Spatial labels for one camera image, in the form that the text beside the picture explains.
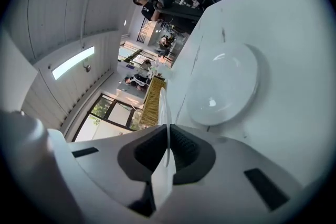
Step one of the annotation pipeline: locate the black framed window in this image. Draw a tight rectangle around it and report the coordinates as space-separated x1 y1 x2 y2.
70 91 144 142

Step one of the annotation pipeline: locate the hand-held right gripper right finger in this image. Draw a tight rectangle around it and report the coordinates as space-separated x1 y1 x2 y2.
157 124 313 224

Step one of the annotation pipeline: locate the woven wicker tissue box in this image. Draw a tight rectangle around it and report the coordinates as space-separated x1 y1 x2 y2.
140 77 166 126

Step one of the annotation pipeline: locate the white ceramic plate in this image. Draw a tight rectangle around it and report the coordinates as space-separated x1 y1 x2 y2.
151 86 177 209
186 41 259 127

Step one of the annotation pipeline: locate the white flower vase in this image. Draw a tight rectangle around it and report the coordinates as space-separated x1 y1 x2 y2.
157 65 174 80

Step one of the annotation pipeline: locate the black metal grille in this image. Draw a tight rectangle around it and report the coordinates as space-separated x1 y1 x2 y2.
136 17 150 44

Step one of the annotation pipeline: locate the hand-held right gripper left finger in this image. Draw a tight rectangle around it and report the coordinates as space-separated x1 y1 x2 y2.
48 124 169 224

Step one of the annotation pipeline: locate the rectangular ceiling light panel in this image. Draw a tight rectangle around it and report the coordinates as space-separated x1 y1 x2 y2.
51 46 95 81

